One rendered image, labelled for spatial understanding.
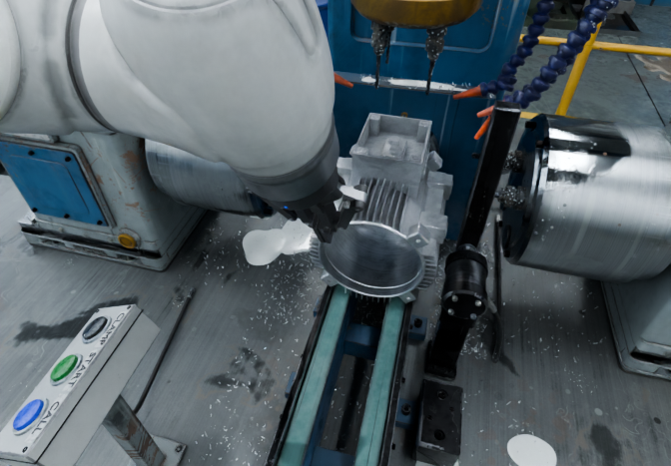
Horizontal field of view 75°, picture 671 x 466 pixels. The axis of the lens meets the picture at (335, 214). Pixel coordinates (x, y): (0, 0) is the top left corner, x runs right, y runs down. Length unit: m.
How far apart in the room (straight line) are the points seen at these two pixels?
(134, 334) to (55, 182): 0.44
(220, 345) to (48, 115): 0.60
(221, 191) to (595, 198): 0.56
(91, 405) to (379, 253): 0.46
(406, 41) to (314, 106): 0.67
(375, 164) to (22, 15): 0.45
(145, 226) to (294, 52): 0.71
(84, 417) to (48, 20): 0.38
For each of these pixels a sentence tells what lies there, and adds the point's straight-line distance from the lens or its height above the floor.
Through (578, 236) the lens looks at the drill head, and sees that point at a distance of 0.70.
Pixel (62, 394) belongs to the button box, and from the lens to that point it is 0.54.
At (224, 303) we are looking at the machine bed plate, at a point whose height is 0.80.
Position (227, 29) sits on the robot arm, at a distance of 0.20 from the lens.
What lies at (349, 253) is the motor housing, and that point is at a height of 0.96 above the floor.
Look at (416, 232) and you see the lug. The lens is 0.59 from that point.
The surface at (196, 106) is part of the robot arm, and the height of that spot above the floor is 1.39.
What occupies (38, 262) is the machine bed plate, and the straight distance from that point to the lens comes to 1.12.
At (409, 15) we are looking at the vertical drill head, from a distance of 0.60.
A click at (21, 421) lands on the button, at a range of 0.54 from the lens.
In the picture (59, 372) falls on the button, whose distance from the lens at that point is 0.56.
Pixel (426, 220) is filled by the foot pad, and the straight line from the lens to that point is 0.63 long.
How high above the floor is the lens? 1.50
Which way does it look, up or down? 42 degrees down
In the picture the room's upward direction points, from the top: straight up
